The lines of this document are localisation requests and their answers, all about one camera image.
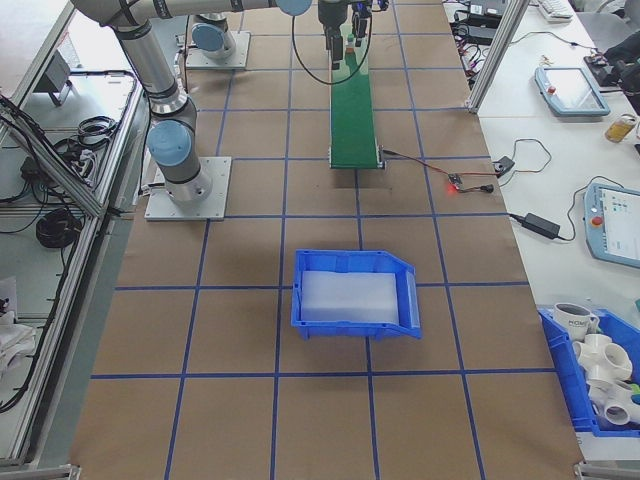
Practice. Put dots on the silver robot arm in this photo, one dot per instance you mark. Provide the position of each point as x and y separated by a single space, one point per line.
150 75
210 40

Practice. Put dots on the green belt conveyor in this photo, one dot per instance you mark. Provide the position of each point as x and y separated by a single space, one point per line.
352 125

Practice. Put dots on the black laptop charger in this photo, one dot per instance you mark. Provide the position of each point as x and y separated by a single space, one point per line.
480 34
487 7

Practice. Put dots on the small motor controller board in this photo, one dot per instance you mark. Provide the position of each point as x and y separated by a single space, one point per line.
455 181

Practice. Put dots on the white keyboard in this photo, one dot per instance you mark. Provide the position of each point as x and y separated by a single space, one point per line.
555 10

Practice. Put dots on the black barrel connector lead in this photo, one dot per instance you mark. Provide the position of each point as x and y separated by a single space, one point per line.
485 188

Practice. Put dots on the blue open-front plastic bin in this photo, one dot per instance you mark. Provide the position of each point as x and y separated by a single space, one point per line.
350 260

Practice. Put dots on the grey teach pendant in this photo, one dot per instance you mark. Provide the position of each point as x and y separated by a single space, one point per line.
570 90
615 225

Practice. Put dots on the white foam block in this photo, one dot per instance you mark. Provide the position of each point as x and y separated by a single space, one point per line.
350 295

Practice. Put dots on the black power brick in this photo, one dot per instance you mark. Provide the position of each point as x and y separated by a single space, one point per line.
542 225

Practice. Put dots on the bottle with yellow liquid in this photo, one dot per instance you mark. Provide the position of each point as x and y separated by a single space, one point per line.
620 131

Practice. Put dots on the grey metal box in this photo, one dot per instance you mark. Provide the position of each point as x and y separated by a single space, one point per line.
52 75

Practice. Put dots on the white printed mug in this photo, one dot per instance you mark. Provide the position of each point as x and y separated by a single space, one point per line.
570 320

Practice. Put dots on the large blue storage bin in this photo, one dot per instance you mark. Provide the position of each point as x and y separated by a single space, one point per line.
565 380

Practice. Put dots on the white PVC pipe fitting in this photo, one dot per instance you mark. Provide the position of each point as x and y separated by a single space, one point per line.
610 400
600 355

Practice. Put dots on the white cloth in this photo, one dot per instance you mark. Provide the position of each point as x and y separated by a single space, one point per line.
12 330

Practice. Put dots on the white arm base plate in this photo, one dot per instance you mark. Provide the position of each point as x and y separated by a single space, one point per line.
220 200
242 57

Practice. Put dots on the aluminium profile post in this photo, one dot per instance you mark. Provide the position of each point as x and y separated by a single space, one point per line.
495 55

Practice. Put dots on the small black switch box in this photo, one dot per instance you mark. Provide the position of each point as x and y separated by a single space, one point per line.
504 165

